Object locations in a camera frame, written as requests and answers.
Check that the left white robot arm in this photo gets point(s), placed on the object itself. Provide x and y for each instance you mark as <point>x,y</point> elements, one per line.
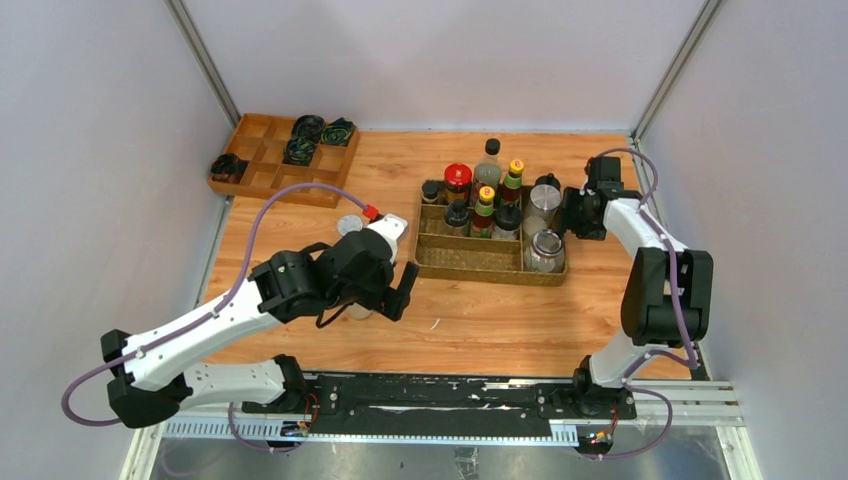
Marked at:
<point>166,372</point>

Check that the pale green cap shaker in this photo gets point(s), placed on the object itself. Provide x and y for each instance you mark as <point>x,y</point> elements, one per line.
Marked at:
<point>358,312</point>

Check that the tall black cap oil bottle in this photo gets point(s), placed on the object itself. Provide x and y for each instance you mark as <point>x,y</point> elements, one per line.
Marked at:
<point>487,171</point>

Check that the red cap sauce bottle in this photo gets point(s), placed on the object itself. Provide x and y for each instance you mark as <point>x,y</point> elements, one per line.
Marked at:
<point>457,180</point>

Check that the small black cap spice jar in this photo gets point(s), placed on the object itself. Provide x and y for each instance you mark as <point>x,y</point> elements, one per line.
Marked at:
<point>430,192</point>

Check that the yellow cap chili sauce bottle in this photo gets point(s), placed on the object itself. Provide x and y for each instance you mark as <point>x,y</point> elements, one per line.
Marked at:
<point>509,190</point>

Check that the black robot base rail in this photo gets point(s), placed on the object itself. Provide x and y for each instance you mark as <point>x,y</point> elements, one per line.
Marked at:
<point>456,409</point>

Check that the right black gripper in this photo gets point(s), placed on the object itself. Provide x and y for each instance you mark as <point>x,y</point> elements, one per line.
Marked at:
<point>572,199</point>

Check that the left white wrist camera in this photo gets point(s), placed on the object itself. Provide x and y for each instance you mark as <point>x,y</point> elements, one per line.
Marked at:
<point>393,229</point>

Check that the wooden compartment organizer box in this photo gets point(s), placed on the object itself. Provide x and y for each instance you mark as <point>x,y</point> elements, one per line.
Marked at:
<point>266,154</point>

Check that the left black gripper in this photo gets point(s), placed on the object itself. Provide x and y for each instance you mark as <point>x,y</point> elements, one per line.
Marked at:
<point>394,300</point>

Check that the woven divided basket tray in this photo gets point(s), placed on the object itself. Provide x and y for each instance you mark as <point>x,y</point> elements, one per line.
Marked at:
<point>463,258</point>

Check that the small black cap bottle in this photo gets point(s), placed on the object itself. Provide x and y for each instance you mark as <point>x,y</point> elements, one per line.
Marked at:
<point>456,219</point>

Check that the silver lid salt jar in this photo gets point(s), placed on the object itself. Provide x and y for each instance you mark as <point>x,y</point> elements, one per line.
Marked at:
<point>348,224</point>

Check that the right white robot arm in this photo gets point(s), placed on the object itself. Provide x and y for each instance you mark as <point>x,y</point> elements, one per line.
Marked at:
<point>666,303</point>

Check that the steel lid glass jar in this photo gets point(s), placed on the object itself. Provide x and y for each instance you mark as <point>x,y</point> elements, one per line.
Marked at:
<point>540,209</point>

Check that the yellow cap green bottle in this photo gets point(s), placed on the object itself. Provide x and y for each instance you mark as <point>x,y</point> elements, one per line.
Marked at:
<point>482,215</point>

